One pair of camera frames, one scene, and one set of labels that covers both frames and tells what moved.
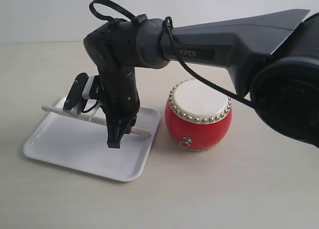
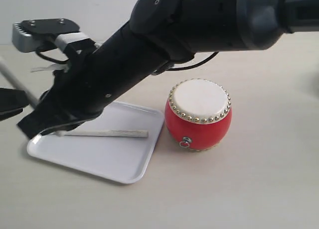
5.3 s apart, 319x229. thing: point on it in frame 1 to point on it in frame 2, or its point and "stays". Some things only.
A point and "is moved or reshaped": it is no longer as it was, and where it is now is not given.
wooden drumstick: [139, 131] is moved or reshaped
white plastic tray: [81, 143] stays
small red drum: [198, 115] stays
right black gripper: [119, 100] to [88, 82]
